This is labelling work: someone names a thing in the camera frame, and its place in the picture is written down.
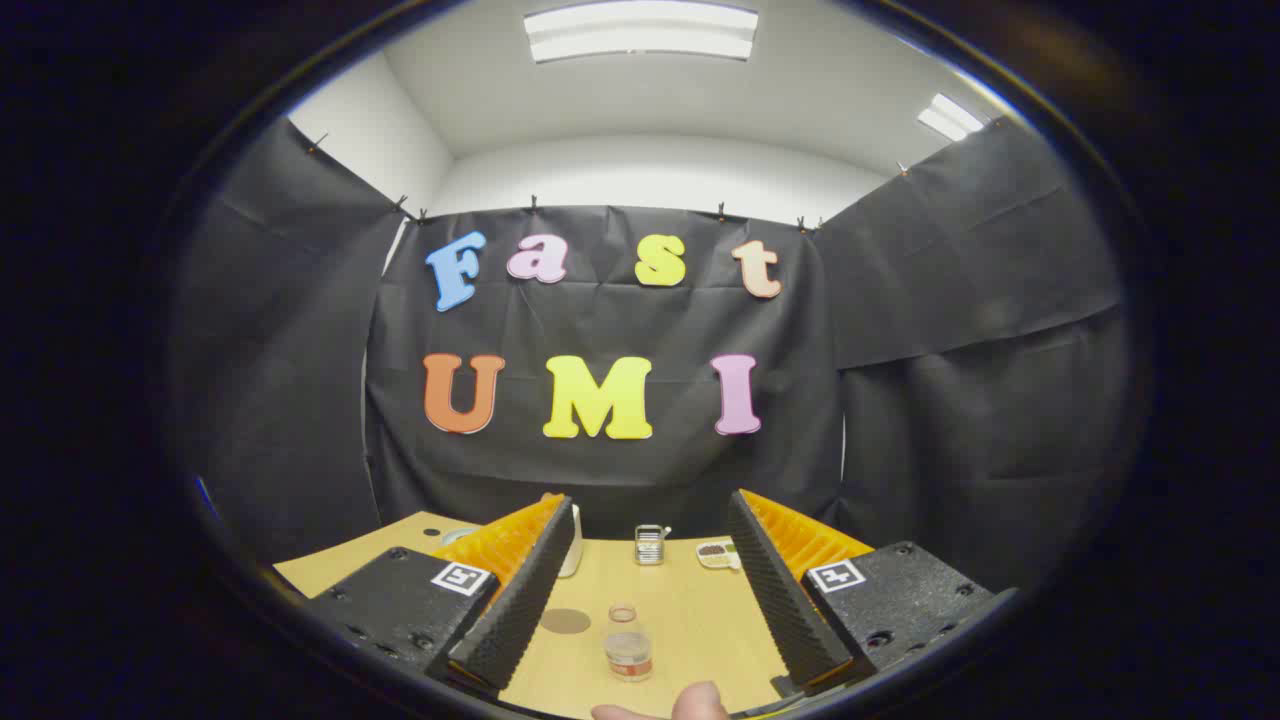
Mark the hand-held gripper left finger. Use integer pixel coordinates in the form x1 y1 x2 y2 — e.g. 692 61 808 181
305 492 579 696

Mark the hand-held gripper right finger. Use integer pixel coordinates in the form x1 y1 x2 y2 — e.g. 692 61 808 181
727 488 1016 696

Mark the clear plastic juice bottle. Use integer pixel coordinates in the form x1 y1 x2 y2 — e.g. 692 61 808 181
603 603 654 683

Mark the white toaster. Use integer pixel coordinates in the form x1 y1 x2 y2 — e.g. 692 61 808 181
558 503 583 579

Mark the wooden table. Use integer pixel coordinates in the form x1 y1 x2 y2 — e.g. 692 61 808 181
273 512 881 719

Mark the black backdrop cloth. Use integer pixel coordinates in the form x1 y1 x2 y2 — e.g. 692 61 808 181
170 115 1131 591

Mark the small ceiling light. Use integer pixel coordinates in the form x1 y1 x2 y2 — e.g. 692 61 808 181
918 92 986 142

